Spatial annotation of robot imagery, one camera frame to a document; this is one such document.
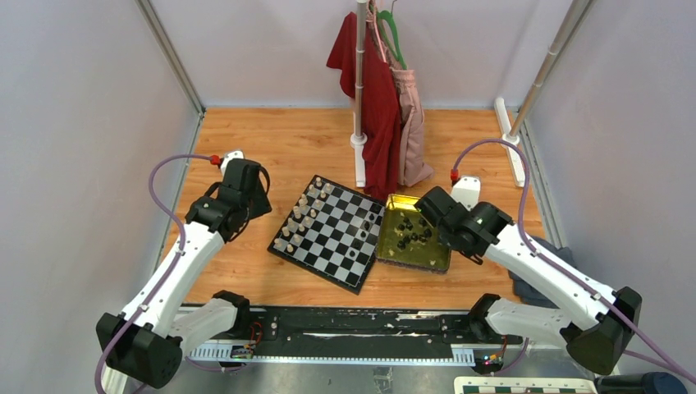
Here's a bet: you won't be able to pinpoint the silver diagonal rack pole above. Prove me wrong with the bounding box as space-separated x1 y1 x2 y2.
511 0 594 135

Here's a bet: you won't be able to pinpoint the white chess pieces row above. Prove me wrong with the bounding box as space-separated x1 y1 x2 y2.
270 176 337 259

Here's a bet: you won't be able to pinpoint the aluminium frame rail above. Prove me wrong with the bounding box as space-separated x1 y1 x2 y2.
103 304 621 379

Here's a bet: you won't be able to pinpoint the black pieces in tin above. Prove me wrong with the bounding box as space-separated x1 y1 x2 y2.
394 217 433 250

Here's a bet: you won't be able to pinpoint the red hanging shirt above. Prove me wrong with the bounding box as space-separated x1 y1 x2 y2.
326 12 401 199

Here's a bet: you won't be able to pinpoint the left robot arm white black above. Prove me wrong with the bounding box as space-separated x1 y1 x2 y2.
94 150 272 393

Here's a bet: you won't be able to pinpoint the yellow square tin box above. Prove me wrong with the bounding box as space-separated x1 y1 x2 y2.
375 194 451 274

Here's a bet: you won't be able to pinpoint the grey crumpled cloth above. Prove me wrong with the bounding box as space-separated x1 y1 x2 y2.
497 234 579 309

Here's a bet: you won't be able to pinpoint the black white chessboard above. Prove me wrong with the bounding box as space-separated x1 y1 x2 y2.
267 175 386 295

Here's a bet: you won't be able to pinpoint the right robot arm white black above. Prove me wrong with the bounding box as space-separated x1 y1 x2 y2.
414 186 642 375

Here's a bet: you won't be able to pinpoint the dark blue object corner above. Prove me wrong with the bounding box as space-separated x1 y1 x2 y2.
593 372 688 394

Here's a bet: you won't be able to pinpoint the white clothes rack pole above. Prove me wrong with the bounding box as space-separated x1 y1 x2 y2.
350 0 369 188

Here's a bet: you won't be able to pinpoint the green clothes hanger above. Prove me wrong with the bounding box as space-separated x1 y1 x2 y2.
377 10 407 70

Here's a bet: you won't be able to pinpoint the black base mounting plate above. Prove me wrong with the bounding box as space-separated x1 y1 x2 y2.
217 306 523 361

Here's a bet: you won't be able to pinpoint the pink hanging garment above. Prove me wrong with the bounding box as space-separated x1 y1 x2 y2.
367 1 433 187

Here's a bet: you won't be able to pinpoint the white rack foot bar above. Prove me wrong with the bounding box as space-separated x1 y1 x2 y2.
493 97 529 188

